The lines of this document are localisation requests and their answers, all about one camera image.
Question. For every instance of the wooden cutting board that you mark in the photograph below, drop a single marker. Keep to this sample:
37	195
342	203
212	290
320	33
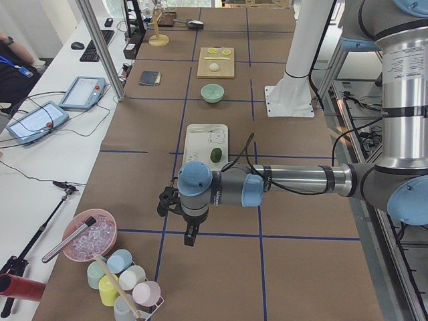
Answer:
216	63

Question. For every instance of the grey folded cloth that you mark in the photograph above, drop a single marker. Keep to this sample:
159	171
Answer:
150	78

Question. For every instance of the green ceramic bowl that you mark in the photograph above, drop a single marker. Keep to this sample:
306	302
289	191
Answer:
212	93

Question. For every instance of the wooden mug tree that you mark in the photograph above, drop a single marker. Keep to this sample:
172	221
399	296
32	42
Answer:
158	39

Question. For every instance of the pink pastel cup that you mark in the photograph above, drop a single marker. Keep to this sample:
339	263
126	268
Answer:
146	293

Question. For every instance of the blue pastel cup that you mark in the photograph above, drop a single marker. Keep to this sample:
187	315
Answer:
119	261

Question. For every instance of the white bear tray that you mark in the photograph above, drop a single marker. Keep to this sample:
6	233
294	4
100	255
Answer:
201	139

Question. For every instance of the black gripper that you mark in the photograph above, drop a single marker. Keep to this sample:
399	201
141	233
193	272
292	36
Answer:
192	221

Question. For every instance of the pink bowl with ice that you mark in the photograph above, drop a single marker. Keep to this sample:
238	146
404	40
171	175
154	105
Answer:
99	238

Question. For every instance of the yellow pastel cup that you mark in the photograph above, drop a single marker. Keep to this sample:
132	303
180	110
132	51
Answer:
108	293

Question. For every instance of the grey pastel cup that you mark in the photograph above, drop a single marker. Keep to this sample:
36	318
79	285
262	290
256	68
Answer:
121	310

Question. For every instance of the aluminium frame post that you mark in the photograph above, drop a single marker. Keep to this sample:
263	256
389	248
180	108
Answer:
91	22

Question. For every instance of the metal scoop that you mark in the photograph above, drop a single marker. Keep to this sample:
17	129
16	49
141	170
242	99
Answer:
191	23

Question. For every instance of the seated person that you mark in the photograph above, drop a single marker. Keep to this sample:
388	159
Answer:
18	74

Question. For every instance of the yellow plastic knife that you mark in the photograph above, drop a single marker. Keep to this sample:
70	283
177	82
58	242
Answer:
216	58

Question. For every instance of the green avocado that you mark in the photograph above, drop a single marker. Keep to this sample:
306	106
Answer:
216	155

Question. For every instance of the green pastel cup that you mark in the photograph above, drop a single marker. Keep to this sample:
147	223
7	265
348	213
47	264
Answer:
94	273

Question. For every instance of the white camera pillar stand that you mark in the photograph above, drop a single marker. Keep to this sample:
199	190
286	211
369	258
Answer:
291	96

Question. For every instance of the dark wooden tray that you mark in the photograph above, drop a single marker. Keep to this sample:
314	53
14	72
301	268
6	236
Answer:
167	19

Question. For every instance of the steel tube with black cap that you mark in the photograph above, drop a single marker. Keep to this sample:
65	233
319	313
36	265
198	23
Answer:
59	247

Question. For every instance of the red cylinder bottle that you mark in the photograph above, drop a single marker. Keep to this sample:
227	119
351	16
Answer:
21	288

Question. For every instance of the blue teach pendant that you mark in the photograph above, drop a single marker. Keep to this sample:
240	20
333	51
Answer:
84	92
37	123

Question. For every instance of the wooden stick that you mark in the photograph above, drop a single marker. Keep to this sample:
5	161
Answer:
136	313

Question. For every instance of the black tripod stick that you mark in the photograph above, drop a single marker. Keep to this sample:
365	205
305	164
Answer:
16	265

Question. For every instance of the black computer mouse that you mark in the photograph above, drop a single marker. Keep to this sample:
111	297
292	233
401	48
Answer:
77	46

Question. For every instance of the white pastel cup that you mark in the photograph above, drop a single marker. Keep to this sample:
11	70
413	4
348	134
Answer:
132	276

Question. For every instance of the white steamed bun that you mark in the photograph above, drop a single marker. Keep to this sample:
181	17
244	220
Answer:
213	67

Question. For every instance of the black box device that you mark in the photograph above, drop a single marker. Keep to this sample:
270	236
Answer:
132	47

